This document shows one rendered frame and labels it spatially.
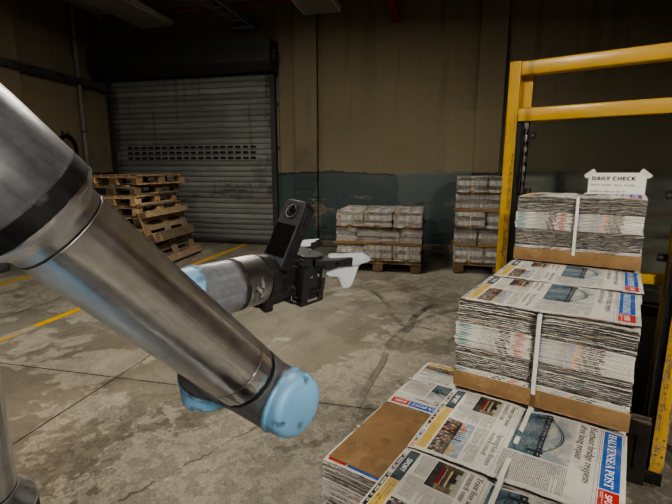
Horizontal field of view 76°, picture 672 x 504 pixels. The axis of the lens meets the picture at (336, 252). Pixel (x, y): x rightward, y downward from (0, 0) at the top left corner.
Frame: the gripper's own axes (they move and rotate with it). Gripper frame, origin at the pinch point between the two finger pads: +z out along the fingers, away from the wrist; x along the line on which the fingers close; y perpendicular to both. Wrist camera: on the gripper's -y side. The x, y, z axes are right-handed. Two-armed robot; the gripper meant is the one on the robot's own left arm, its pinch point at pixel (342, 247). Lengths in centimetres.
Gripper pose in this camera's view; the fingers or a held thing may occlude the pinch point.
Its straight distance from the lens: 79.4
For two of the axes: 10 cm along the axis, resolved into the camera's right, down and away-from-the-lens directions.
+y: -1.1, 9.6, 2.7
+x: 7.7, 2.5, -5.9
